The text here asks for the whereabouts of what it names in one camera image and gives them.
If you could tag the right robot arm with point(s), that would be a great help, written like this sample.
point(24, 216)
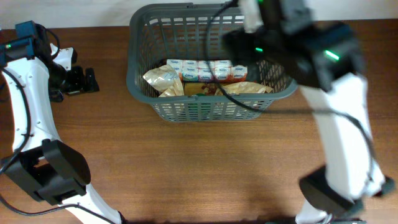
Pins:
point(327, 63)

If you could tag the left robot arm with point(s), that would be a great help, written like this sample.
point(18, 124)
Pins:
point(37, 74)

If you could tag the tissue packets multipack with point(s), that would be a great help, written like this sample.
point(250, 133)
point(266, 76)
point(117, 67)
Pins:
point(208, 71)

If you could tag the grey plastic shopping basket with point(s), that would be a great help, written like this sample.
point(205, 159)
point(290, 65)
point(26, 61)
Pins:
point(173, 34)

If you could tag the cream paper bag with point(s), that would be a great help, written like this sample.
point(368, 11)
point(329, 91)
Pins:
point(165, 80)

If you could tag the red orange pasta packet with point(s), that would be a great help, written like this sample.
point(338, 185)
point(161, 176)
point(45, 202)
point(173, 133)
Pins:
point(199, 89)

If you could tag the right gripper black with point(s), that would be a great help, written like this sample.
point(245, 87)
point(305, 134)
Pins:
point(240, 50)

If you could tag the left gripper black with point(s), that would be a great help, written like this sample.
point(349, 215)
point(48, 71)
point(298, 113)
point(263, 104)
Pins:
point(81, 84)

